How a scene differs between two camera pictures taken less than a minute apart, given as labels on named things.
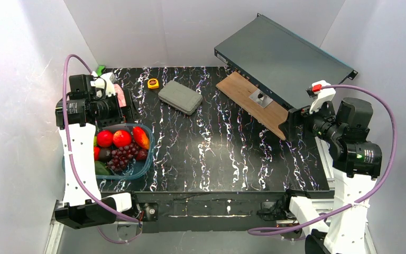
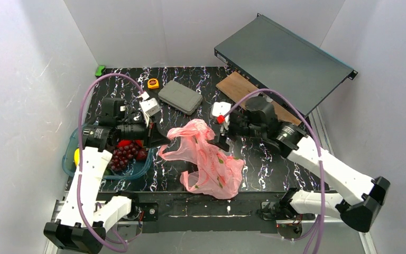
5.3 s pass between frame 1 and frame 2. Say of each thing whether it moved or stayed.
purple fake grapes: stayed
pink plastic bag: moved
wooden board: stayed
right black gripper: moved
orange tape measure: stayed
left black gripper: moved
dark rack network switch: stayed
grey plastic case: stayed
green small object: stayed
